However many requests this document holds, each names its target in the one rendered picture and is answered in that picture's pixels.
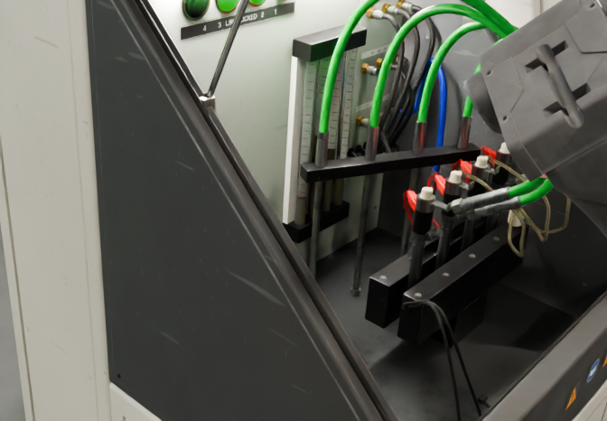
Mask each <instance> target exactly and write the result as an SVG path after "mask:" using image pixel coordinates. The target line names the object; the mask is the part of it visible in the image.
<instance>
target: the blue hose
mask: <svg viewBox="0 0 607 421"><path fill-rule="evenodd" d="M433 61H434V58H429V59H428V61H427V67H426V71H425V74H424V76H423V78H422V80H421V82H420V86H419V90H418V95H417V99H416V103H415V108H414V112H413V114H412V116H413V115H414V114H416V113H417V112H418V111H419V108H420V102H421V98H422V94H423V90H424V86H425V81H426V77H427V75H428V72H429V70H430V67H431V65H432V63H433ZM437 74H438V78H439V81H440V112H439V124H438V134H437V143H436V147H438V146H444V130H445V119H446V107H447V83H446V77H445V74H444V70H443V67H442V66H440V69H439V71H438V73H437ZM440 167H441V165H437V166H434V171H435V172H439V171H440Z"/></svg>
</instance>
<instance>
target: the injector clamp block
mask: <svg viewBox="0 0 607 421"><path fill-rule="evenodd" d="M487 217H488V216H486V217H481V218H480V219H478V220H477V222H476V228H475V232H474V238H473V242H472V245H471V246H470V247H468V248H467V249H465V250H464V251H463V252H462V253H461V254H460V251H461V246H462V236H463V232H464V228H463V229H461V230H460V231H458V232H457V233H455V234H454V235H452V238H451V244H450V249H449V255H448V259H447V263H446V264H444V265H443V266H442V267H440V268H438V269H437V270H436V271H434V268H435V262H436V257H437V251H438V246H439V245H438V246H436V247H435V248H433V249H431V250H430V251H428V252H427V253H425V254H424V258H423V265H422V270H421V276H420V282H419V283H418V284H416V285H414V286H413V287H412V288H410V289H409V290H406V289H407V282H408V276H409V269H410V263H411V257H412V250H410V251H409V252H407V253H406V254H405V255H404V256H402V257H400V258H399V259H397V260H395V261H394V262H392V263H391V264H389V265H388V266H386V267H384V268H383V269H381V270H379V271H378V272H377V273H376V274H374V275H373V276H371V277H370V278H369V290H368V298H367V306H366V313H365V319H366V320H368V321H370V322H372V323H374V324H376V325H377V326H379V327H381V328H383V329H385V328H386V327H387V326H389V325H390V324H391V323H392V322H394V321H395V320H396V319H398V318H399V323H398V329H397V337H399V338H401V339H403V340H405V341H407V342H409V343H411V344H413V345H415V346H416V347H417V346H418V345H419V344H421V343H422V342H423V341H425V340H426V339H427V338H428V337H431V338H433V339H435V340H437V341H439V342H441V343H443V344H444V339H443V336H442V332H441V329H440V325H439V322H438V320H437V318H436V315H435V313H434V311H433V309H432V308H431V307H430V306H428V305H420V306H417V307H414V308H412V311H411V313H409V312H408V307H409V305H406V307H405V309H404V310H403V309H402V308H401V307H402V305H403V303H406V302H413V301H418V300H429V301H431V302H434V303H436V304H437V305H438V306H439V307H440V308H441V309H442V310H443V312H444V314H445V316H446V318H447V320H448V322H449V324H450V326H451V328H452V330H453V334H454V337H455V340H456V341H457V343H458V342H459V341H461V340H462V339H463V338H464V337H466V336H467V335H468V334H469V333H470V332H472V331H473V330H474V329H475V328H476V327H478V326H479V325H480V324H481V323H482V318H483V314H484V309H485V304H486V300H487V295H488V291H489V289H490V288H491V287H493V286H494V285H495V284H497V283H498V282H499V281H500V280H501V279H502V278H503V277H504V276H506V275H507V274H508V273H510V272H511V271H512V270H513V269H515V268H516V267H517V266H519V265H520V264H521V263H522V258H523V257H519V256H518V255H516V254H515V253H514V252H513V250H512V249H511V248H510V246H509V243H508V229H509V223H508V221H505V222H504V223H502V224H501V225H500V226H498V227H497V228H496V229H494V230H493V231H492V232H490V233H489V234H487V235H486V236H485V237H483V236H484V230H485V226H486V221H487ZM521 232H522V226H519V227H514V226H512V231H511V241H512V244H513V246H514V247H515V249H516V250H517V251H518V252H520V251H519V241H520V237H521ZM437 311H438V310H437ZM438 313H439V311H438ZM439 314H440V313H439ZM440 317H441V319H442V322H443V326H444V330H445V334H446V338H447V341H448V345H449V347H450V348H452V347H454V345H453V340H452V338H451V335H450V333H449V331H448V329H447V326H446V324H445V322H444V319H443V317H442V316H441V315H440Z"/></svg>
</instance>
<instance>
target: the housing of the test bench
mask: <svg viewBox="0 0 607 421"><path fill-rule="evenodd" d="M0 222H1V230H2V237H3V244H4V251H5V264H6V272H7V278H8V285H9V293H10V300H11V307H12V314H13V321H14V335H15V341H16V349H17V356H18V363H19V370H20V377H21V384H22V392H23V404H24V412H25V419H26V421H112V416H111V402H110V387H109V386H110V384H111V383H112V382H110V380H109V375H108V360H107V333H106V318H105V304H104V290H103V276H102V261H101V247H100V233H99V218H98V191H97V176H96V163H95V148H94V134H93V120H92V106H91V91H90V76H89V49H88V35H87V21H86V6H85V0H0Z"/></svg>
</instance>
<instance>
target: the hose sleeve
mask: <svg viewBox="0 0 607 421"><path fill-rule="evenodd" d="M509 188H511V187H506V188H501V189H498V190H495V191H492V192H486V193H483V194H480V195H475V196H472V197H469V198H466V199H463V200H462V202H461V206H462V209H463V210H464V211H473V210H475V209H479V208H482V207H485V206H489V205H492V204H496V203H501V202H504V201H509V200H513V199H514V198H511V197H510V196H509Z"/></svg>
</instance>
